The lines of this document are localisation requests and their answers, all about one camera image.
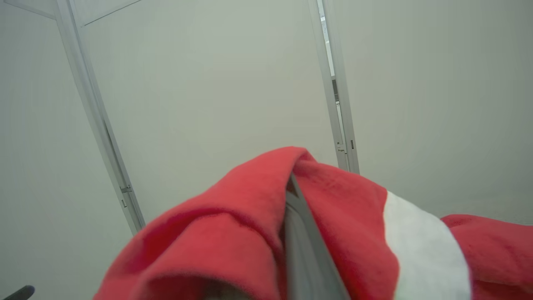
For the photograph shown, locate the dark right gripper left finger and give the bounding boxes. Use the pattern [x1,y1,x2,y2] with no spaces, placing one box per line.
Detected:
[284,191,329,300]

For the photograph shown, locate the red white garment with print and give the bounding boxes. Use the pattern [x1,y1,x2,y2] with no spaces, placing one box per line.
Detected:
[92,146,533,300]

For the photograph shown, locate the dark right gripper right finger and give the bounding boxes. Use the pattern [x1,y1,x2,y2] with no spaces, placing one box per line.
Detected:
[288,174,350,300]

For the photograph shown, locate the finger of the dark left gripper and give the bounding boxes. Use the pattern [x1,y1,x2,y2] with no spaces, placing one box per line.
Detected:
[0,285,36,300]

